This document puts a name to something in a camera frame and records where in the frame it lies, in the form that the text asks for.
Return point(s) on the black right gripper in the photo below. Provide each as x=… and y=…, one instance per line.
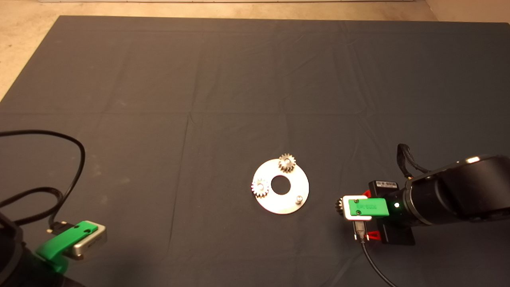
x=398, y=211

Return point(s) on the small steel planetary gear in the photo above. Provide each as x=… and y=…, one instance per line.
x=261, y=188
x=339, y=207
x=287, y=163

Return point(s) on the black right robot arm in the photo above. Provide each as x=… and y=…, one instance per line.
x=458, y=191

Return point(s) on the round metal carrier plate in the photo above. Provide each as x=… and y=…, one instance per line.
x=279, y=207

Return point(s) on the dark grey table cloth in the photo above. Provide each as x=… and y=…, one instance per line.
x=159, y=99

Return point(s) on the green right camera mount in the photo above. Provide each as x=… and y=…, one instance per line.
x=368, y=207

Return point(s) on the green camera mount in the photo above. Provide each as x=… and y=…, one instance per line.
x=63, y=241
x=368, y=207

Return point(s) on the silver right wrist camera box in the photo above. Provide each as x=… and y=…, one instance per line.
x=345, y=211

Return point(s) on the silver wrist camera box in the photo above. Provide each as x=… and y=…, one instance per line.
x=93, y=241
x=345, y=211

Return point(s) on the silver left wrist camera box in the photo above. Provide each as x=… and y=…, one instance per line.
x=93, y=241

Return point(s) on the green left camera mount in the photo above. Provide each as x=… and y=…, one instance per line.
x=63, y=241

